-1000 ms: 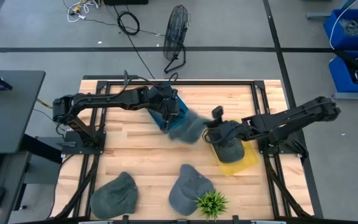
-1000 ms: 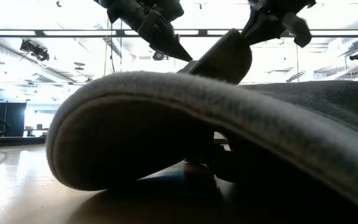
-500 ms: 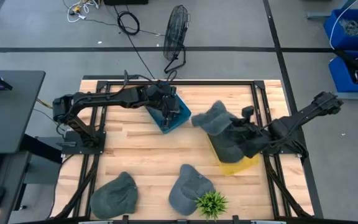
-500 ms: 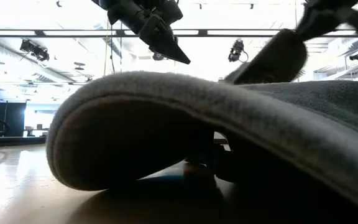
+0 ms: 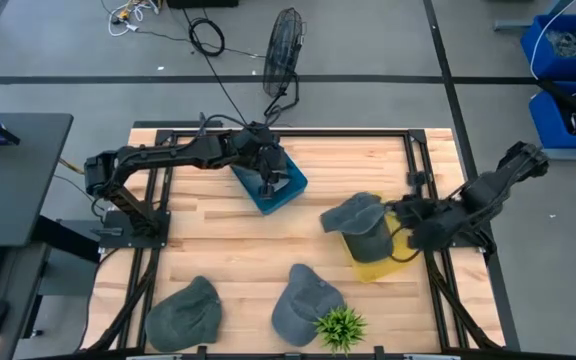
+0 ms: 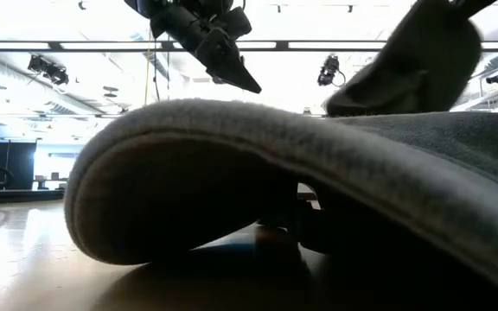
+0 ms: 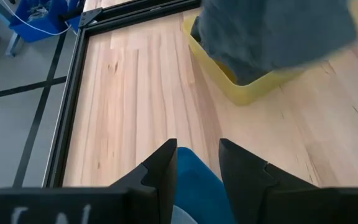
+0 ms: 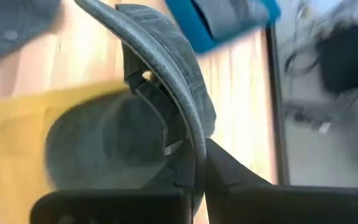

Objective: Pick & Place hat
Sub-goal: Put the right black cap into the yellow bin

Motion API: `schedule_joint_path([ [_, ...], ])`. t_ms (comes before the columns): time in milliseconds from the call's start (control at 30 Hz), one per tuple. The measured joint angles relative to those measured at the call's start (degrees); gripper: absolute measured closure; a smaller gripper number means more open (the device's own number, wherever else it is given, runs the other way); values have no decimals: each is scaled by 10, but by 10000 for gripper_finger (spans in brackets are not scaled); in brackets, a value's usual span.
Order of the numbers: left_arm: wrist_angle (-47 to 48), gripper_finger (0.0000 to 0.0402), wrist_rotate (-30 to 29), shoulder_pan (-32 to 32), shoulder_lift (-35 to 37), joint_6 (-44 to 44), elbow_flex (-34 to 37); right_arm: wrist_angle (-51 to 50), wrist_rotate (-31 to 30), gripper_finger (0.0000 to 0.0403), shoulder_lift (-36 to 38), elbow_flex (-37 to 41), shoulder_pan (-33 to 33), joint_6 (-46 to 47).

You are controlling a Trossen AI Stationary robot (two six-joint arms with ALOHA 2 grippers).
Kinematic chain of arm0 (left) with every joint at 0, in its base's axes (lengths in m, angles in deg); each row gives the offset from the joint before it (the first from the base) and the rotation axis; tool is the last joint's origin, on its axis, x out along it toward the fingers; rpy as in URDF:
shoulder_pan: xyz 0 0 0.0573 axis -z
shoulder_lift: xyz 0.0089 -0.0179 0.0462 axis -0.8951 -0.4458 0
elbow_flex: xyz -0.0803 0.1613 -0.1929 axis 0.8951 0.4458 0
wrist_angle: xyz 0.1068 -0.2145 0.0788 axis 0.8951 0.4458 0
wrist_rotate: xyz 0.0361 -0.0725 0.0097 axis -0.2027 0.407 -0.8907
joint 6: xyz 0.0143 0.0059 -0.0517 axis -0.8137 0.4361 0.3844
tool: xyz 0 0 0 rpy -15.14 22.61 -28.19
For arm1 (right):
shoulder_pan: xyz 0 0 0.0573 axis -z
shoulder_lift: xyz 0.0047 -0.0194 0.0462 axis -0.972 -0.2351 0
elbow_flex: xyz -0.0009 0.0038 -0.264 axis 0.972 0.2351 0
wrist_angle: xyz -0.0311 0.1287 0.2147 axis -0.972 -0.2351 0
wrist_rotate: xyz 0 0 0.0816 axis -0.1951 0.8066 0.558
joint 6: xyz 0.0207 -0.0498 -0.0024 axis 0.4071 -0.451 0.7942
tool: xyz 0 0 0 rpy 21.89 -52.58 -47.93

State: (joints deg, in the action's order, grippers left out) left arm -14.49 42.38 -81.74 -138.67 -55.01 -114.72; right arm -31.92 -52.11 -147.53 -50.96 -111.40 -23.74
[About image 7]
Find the black aluminium table frame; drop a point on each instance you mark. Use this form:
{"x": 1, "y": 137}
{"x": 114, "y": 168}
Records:
{"x": 73, "y": 87}

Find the light grey cap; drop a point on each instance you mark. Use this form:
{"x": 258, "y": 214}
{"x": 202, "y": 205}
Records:
{"x": 182, "y": 217}

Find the blue storage bin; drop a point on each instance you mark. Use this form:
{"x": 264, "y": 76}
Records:
{"x": 42, "y": 28}
{"x": 75, "y": 21}

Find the blue plastic bin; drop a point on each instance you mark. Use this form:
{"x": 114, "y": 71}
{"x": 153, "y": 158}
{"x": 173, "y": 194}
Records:
{"x": 197, "y": 186}

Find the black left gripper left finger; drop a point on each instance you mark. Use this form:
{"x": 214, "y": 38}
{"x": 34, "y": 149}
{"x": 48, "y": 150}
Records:
{"x": 154, "y": 193}

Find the grey garment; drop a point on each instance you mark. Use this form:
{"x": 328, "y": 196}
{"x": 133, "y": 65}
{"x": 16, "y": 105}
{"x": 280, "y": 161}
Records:
{"x": 275, "y": 34}

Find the yellow plastic bin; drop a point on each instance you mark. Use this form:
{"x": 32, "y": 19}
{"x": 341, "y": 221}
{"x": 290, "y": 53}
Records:
{"x": 244, "y": 91}

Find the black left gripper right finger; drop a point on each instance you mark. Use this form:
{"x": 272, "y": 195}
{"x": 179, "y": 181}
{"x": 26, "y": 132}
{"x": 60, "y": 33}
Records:
{"x": 253, "y": 193}

